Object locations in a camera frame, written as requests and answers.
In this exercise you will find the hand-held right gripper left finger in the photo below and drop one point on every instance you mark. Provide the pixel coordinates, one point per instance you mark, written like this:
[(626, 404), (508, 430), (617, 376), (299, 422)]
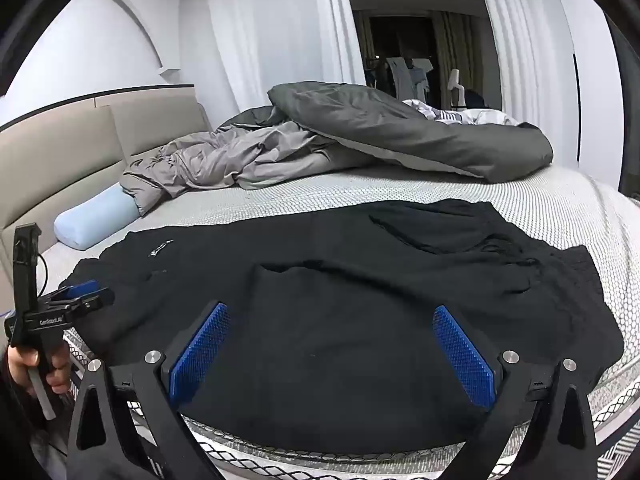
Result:
[(200, 347)]

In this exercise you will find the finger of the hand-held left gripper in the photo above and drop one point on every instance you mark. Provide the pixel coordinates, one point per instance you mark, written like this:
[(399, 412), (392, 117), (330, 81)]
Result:
[(95, 301), (77, 290)]

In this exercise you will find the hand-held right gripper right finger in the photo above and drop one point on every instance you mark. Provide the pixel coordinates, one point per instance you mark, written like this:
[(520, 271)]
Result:
[(462, 355)]

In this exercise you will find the black pants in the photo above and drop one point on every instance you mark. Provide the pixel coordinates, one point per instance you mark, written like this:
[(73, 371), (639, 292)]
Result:
[(325, 335)]

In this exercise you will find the person's left forearm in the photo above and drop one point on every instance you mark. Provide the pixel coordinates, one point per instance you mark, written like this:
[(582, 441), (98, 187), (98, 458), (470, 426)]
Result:
[(20, 435)]

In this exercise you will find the person's left hand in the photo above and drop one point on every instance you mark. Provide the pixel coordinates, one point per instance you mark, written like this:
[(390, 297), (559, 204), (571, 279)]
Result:
[(60, 375)]

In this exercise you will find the light blue pillow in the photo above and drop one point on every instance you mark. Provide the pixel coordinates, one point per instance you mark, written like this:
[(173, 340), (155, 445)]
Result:
[(90, 220)]

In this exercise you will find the beige padded headboard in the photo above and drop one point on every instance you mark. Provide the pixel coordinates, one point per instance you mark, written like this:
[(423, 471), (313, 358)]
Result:
[(60, 160)]

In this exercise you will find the white honeycomb bed mattress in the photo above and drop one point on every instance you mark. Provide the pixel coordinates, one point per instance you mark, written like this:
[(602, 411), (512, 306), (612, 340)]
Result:
[(400, 185)]

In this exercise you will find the light grey blanket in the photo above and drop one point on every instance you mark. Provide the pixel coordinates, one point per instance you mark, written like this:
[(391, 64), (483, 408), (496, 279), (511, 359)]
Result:
[(225, 160)]

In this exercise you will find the dark grey duvet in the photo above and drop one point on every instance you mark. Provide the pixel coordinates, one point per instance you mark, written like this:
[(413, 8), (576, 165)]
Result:
[(400, 130)]

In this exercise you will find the striped white bedding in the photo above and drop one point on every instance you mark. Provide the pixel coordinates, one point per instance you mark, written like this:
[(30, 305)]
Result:
[(480, 116)]

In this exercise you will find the white chair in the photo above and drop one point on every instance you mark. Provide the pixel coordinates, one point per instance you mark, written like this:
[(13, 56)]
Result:
[(456, 85)]

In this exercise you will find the hanging clothes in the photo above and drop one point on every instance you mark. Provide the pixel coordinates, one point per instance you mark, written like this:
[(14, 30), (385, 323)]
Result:
[(405, 77)]

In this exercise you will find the white curtain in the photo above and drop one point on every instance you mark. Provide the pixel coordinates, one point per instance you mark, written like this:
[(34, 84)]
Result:
[(520, 35), (270, 35)]

